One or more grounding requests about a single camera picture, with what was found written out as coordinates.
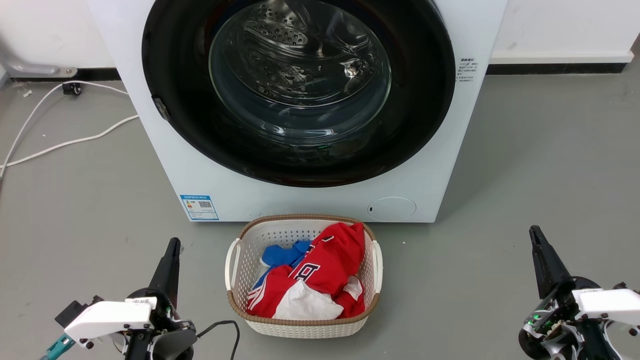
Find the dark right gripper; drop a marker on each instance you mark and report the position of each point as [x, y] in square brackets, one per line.
[550, 310]

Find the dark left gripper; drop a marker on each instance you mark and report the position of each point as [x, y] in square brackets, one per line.
[162, 315]

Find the black round washing machine door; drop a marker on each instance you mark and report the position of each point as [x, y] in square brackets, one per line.
[300, 167]

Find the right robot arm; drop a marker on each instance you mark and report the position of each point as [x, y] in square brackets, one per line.
[595, 345]

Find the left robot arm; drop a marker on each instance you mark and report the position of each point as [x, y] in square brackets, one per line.
[175, 347]

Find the white front-load washing machine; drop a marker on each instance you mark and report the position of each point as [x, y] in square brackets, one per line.
[300, 202]

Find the blue energy label sticker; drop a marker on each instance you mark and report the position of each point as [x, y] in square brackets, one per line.
[199, 207]

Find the blue garment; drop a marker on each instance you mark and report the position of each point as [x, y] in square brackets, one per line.
[280, 254]

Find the white garment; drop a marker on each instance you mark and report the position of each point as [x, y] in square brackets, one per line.
[305, 305]

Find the white plastic laundry basket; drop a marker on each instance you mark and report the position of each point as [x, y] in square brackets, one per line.
[300, 327]

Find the red sports jersey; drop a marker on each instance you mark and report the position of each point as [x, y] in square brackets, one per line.
[335, 255]

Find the round white filter cover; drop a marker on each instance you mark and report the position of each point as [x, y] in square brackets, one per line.
[392, 209]

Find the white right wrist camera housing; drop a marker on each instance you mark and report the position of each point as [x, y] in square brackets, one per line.
[610, 302]

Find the grey pipe bracket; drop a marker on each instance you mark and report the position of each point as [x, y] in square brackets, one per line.
[30, 67]

